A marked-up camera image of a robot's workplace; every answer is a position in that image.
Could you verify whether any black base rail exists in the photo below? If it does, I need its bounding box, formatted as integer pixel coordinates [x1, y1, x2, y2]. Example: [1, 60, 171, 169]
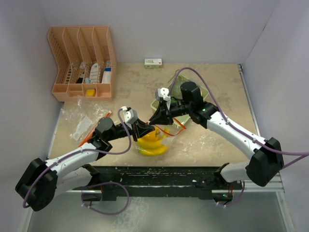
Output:
[79, 166, 242, 202]

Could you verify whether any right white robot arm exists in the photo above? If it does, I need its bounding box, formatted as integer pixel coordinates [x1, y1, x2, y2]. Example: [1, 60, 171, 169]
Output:
[149, 82, 284, 189]

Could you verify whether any clear orange-zip bag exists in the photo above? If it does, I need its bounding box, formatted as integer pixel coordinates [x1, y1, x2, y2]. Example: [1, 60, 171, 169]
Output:
[135, 118, 186, 157]
[60, 96, 112, 146]

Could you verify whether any green plastic basket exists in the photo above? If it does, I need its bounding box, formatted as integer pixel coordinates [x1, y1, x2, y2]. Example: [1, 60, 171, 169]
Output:
[150, 75, 209, 125]

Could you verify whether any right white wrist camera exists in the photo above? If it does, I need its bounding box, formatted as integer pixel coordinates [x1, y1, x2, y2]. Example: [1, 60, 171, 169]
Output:
[155, 87, 170, 102]

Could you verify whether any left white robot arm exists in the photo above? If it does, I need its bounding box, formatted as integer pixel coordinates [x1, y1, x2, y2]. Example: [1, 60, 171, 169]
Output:
[15, 117, 155, 211]

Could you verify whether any yellow banana bunch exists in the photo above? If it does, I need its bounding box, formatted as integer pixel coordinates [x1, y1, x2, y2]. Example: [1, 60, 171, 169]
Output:
[136, 127, 169, 156]

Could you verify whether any small green white box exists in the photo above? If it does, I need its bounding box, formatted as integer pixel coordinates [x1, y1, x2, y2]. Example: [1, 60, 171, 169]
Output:
[144, 58, 162, 69]

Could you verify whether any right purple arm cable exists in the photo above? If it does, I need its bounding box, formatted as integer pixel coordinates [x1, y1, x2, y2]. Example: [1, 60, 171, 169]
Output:
[169, 67, 309, 170]

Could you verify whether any white patterned pouch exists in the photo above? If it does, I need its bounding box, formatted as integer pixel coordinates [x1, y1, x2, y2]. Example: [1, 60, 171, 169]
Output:
[89, 63, 99, 84]

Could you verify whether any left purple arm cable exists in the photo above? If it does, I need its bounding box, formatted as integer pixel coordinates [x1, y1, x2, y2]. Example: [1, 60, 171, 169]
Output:
[22, 108, 133, 209]

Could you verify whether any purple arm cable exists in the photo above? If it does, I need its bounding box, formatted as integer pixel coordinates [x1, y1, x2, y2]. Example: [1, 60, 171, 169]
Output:
[169, 67, 309, 170]
[22, 108, 133, 209]

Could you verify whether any white blue packet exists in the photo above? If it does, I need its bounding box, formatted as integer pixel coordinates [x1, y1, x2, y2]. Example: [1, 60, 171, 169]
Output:
[101, 60, 112, 84]

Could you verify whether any aluminium frame rail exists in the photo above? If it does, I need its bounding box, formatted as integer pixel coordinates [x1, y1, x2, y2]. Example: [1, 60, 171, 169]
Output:
[236, 64, 295, 232]

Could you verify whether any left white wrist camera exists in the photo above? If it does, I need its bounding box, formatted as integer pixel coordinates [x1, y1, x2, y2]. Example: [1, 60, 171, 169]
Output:
[121, 106, 138, 128]

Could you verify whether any pink desk file organizer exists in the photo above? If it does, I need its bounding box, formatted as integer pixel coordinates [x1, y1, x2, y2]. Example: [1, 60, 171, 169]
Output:
[47, 26, 117, 102]

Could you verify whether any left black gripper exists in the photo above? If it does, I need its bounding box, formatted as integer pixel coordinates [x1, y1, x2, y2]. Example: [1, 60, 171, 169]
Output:
[106, 118, 155, 142]

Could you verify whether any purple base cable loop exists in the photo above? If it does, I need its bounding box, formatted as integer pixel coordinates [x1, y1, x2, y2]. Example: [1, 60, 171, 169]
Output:
[81, 181, 131, 216]

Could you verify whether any orange bell pepper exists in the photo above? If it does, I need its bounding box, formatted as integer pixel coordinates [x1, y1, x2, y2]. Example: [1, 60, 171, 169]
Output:
[141, 127, 160, 142]

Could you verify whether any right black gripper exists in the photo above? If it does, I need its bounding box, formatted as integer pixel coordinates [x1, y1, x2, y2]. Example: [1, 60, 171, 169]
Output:
[149, 100, 192, 125]

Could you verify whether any green netted melon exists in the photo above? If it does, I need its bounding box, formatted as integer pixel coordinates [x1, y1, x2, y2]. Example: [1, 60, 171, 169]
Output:
[170, 80, 183, 99]

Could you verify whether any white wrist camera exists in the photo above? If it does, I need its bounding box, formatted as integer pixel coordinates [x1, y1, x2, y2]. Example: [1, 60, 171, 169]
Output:
[155, 87, 170, 102]
[121, 106, 138, 128]

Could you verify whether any yellow small box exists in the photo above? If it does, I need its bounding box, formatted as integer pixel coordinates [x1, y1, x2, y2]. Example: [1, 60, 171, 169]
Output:
[86, 89, 96, 97]

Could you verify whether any black white item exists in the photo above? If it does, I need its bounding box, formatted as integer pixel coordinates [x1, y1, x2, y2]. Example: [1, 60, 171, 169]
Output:
[75, 62, 85, 84]

